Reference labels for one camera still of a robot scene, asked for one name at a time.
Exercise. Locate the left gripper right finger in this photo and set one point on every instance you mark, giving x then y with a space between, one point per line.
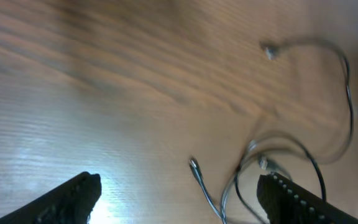
285 202

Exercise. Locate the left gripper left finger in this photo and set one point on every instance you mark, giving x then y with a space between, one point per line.
70 203

